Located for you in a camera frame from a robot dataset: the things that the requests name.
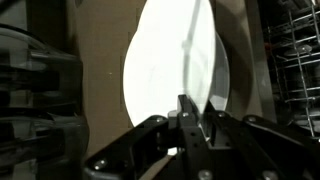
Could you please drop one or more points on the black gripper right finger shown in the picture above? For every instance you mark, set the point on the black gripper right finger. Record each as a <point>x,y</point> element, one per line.
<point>264,150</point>

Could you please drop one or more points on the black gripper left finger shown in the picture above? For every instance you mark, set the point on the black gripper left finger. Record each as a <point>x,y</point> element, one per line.
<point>132,154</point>

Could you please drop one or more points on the white plate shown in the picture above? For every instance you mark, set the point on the white plate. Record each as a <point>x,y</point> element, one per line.
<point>204,57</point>
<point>152,77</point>

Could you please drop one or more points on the white plate on counter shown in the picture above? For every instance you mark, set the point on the white plate on counter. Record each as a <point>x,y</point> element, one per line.
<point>152,77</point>

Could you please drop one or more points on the wire dishwasher rack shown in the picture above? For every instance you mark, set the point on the wire dishwasher rack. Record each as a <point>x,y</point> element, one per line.
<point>291,30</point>

